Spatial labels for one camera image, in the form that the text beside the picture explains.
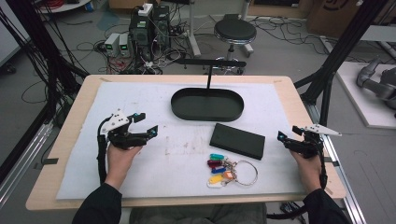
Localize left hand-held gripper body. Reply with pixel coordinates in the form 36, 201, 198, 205
99, 108, 149, 151

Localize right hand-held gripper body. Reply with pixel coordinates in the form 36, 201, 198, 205
288, 123, 343, 160

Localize person's left hand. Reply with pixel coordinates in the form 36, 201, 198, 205
105, 144, 143, 191

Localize person's right hand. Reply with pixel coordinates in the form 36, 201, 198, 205
290, 148, 323, 194

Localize white table mat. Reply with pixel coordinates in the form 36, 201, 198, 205
55, 80, 308, 201

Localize black rectangular box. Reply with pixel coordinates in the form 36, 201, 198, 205
208, 122, 266, 161

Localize wooden table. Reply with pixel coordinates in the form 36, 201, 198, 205
25, 74, 347, 212

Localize black oval tray with hanger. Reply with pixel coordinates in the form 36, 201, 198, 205
170, 58, 248, 122

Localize white floor platform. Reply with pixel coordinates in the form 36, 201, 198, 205
335, 61, 396, 131

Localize small grey power supply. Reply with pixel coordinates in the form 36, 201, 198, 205
104, 33, 121, 58
118, 33, 132, 58

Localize black tape strip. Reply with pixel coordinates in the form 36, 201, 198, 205
33, 157, 60, 171

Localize black computer tower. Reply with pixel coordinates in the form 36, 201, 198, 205
151, 5, 172, 51
128, 12, 154, 63

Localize person's legs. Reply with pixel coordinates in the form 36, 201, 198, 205
128, 203, 268, 224

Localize white desk leg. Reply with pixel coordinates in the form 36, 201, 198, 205
186, 0, 203, 58

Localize white power adapter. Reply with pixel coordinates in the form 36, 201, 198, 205
137, 3, 154, 18

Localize black round stool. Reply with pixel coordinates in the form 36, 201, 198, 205
213, 13, 258, 76

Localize cardboard box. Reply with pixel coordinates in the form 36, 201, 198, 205
305, 0, 396, 40

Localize round white table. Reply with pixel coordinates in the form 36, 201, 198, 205
36, 0, 92, 14

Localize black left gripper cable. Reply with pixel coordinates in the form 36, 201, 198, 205
96, 116, 113, 187

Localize aluminium rail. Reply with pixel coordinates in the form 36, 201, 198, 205
304, 101, 368, 224
0, 121, 54, 208

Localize key ring with coloured tags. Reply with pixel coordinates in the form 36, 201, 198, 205
206, 152, 259, 189

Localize black frame strut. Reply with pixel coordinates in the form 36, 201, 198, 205
0, 0, 90, 132
293, 0, 390, 127

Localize tangle of floor cables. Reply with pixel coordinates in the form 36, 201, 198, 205
248, 15, 331, 56

